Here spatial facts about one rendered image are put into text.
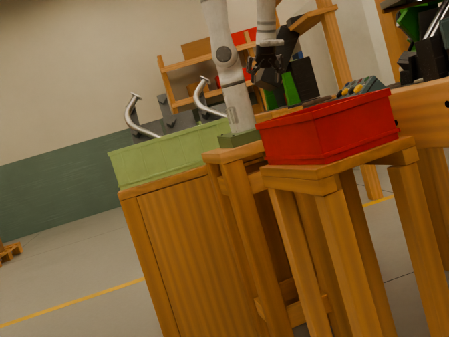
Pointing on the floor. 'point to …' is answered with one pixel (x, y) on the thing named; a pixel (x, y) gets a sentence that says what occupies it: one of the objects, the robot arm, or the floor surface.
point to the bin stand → (359, 239)
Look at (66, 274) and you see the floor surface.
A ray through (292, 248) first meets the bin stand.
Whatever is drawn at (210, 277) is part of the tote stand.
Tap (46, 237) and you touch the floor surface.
